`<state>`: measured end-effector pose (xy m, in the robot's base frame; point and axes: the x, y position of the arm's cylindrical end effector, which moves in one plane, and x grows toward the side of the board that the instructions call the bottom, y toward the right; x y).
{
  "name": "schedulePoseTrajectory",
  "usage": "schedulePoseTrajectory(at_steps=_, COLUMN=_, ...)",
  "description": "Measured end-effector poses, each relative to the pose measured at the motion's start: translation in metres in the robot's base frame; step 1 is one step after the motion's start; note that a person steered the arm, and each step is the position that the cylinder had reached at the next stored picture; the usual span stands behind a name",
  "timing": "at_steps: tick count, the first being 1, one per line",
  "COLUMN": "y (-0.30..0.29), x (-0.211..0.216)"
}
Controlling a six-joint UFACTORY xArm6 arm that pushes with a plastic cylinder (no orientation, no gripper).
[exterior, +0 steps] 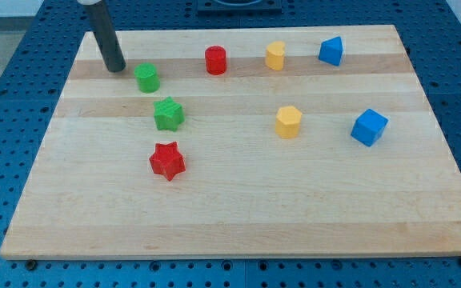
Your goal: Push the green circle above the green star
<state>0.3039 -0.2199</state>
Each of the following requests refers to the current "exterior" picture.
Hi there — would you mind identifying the yellow heart block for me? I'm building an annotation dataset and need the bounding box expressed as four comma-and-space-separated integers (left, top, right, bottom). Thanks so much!
265, 41, 286, 71

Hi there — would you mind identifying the light wooden board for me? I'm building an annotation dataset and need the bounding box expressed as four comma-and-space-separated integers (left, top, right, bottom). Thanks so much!
0, 25, 461, 260

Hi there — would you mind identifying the yellow hexagon block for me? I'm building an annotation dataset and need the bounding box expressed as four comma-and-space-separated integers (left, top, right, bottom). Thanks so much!
275, 106, 303, 139

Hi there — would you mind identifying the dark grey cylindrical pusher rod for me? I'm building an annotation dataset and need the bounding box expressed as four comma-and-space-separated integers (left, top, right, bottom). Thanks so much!
78, 0, 126, 73

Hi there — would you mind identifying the red star block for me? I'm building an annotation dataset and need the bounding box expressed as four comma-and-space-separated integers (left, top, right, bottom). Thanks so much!
149, 142, 186, 181

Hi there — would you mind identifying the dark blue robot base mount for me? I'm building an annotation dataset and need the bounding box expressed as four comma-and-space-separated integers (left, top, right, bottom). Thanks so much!
196, 0, 282, 14

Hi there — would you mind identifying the blue triangular prism block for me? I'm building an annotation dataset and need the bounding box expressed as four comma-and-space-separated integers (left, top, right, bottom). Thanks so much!
319, 36, 343, 66

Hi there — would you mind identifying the blue cube block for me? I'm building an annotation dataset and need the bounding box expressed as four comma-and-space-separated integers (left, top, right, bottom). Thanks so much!
351, 109, 388, 146

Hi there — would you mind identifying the green cylinder block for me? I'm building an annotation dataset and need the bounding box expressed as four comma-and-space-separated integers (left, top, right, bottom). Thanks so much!
134, 62, 160, 93

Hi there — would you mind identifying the green star block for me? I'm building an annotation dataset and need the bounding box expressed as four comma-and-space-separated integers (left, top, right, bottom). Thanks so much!
154, 97, 184, 132

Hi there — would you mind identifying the red cylinder block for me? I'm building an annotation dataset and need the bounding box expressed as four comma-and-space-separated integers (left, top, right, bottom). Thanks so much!
205, 46, 226, 75

